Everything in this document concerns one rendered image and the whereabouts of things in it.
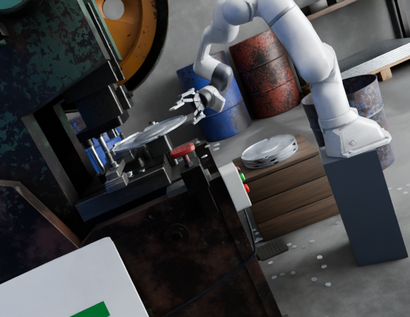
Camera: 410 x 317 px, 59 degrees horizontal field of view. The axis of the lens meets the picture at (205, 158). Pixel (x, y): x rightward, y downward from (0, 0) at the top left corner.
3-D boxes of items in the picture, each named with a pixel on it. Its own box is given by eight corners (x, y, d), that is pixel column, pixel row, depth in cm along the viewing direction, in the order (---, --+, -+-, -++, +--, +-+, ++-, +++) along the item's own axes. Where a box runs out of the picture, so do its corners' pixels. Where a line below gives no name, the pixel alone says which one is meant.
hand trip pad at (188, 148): (202, 164, 104) (192, 140, 102) (204, 170, 99) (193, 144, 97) (180, 173, 105) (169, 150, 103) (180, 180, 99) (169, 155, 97)
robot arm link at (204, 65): (244, 21, 144) (235, 80, 169) (205, 4, 149) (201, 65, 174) (231, 34, 138) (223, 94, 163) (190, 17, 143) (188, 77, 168)
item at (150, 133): (118, 157, 114) (117, 155, 114) (109, 148, 141) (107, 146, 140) (198, 117, 121) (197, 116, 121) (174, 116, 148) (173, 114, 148)
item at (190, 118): (206, 143, 141) (192, 111, 137) (210, 151, 127) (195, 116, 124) (147, 168, 141) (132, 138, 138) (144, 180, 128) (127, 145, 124)
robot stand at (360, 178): (395, 231, 151) (366, 133, 139) (408, 257, 135) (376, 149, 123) (351, 240, 157) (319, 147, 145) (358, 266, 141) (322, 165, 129)
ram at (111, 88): (138, 103, 135) (101, 25, 128) (134, 108, 121) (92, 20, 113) (96, 122, 136) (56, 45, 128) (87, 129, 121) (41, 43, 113)
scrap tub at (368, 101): (374, 142, 239) (353, 73, 226) (415, 158, 199) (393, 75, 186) (315, 168, 240) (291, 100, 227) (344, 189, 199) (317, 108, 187)
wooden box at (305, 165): (316, 185, 216) (297, 133, 206) (340, 213, 179) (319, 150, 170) (253, 211, 219) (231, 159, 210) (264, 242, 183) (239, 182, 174)
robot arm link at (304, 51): (299, 3, 125) (289, 7, 110) (342, 61, 127) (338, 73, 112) (273, 26, 131) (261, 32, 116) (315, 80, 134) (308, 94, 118)
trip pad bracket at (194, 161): (221, 209, 112) (195, 152, 107) (226, 222, 103) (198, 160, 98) (203, 216, 113) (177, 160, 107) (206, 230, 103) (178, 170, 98)
